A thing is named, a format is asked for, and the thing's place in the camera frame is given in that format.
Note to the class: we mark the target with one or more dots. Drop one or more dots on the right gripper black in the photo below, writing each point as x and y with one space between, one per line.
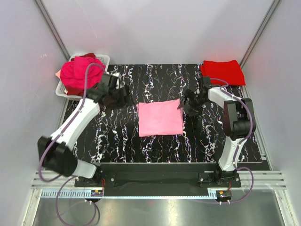
196 109

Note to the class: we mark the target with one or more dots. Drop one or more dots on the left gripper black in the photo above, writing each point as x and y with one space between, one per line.
125 100

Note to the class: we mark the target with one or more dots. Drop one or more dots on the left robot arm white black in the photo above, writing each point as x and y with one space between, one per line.
55 151

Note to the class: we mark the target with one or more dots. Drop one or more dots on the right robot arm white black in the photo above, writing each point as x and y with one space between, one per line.
238 122

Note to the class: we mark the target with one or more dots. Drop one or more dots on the crumpled magenta t shirt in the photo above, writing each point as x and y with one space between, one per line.
94 73

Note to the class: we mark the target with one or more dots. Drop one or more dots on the white plastic basket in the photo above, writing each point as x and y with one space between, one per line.
61 90

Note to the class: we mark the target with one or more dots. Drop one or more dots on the light pink t shirt in basket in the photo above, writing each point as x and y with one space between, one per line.
58 74

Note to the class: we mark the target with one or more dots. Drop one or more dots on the folded red t shirt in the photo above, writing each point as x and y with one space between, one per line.
223 73

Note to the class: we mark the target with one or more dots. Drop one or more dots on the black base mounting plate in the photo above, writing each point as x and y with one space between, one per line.
155 179

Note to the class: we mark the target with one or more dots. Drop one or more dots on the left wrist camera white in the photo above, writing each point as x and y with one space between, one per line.
115 81

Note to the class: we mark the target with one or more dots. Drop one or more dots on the aluminium rail front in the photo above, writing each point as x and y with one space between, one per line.
65 186

